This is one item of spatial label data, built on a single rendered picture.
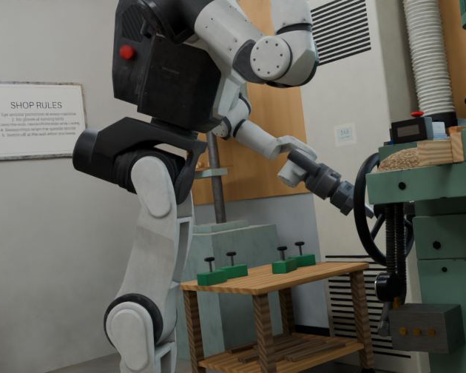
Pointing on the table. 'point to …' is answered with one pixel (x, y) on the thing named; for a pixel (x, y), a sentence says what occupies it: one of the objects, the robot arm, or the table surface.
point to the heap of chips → (400, 160)
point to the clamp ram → (460, 124)
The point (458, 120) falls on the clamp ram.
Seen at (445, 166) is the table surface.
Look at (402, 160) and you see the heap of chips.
